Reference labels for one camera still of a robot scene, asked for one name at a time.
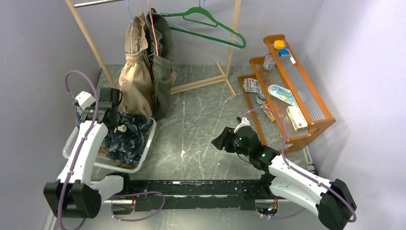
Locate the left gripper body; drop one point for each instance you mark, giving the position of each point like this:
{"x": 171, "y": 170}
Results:
{"x": 114, "y": 123}

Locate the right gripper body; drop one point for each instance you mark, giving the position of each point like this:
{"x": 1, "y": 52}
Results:
{"x": 231, "y": 146}

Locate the white plastic laundry basket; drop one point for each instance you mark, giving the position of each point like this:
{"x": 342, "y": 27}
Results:
{"x": 93, "y": 155}

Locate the brown shorts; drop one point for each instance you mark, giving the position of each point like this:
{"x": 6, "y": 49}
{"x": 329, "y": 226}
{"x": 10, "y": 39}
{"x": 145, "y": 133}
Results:
{"x": 122, "y": 165}

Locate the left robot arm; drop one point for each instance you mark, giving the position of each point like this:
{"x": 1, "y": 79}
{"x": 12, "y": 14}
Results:
{"x": 72, "y": 195}

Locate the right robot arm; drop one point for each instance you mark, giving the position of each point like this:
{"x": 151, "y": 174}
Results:
{"x": 331, "y": 202}

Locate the beige shorts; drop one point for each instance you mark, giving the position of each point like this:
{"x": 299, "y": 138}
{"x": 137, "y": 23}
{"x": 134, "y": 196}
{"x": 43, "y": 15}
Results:
{"x": 135, "y": 80}

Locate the olive green shorts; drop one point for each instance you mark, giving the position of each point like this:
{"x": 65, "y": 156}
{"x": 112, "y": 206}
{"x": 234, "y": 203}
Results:
{"x": 162, "y": 66}

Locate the crayon pack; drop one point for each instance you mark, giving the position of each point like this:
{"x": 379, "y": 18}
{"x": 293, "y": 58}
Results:
{"x": 267, "y": 112}

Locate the round tin can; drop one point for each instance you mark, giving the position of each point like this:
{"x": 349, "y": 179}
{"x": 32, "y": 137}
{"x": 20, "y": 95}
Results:
{"x": 261, "y": 98}

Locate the colourful snack packet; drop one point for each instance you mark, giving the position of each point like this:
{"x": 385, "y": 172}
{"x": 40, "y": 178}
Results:
{"x": 251, "y": 85}

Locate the orange wooden shelf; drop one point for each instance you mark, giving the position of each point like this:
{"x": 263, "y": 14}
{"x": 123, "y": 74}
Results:
{"x": 296, "y": 79}

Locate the light blue oval package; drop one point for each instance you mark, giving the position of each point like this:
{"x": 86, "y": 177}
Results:
{"x": 282, "y": 94}

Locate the white red box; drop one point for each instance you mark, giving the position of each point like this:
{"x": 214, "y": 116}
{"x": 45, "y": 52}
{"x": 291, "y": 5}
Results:
{"x": 296, "y": 117}

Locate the clear plastic jar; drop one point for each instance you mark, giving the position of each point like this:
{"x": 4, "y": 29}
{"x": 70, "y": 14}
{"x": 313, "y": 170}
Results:
{"x": 268, "y": 63}

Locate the blue white box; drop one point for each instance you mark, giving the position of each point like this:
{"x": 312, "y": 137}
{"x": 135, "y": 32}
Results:
{"x": 284, "y": 53}

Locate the yellow sponge block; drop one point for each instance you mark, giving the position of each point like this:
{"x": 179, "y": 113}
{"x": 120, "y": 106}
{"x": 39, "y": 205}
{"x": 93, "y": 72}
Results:
{"x": 279, "y": 44}

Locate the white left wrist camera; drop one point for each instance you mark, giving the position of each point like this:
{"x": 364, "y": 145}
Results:
{"x": 85, "y": 100}

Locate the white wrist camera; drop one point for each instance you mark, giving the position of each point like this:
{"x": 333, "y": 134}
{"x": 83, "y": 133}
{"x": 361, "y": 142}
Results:
{"x": 85, "y": 100}
{"x": 242, "y": 122}

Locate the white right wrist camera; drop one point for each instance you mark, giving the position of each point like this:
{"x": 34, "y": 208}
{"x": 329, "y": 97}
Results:
{"x": 242, "y": 122}

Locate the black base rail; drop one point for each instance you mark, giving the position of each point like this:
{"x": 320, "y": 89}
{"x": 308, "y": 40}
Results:
{"x": 203, "y": 194}

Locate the pink wire hanger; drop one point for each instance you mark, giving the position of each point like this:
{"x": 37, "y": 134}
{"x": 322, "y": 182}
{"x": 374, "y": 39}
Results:
{"x": 153, "y": 28}

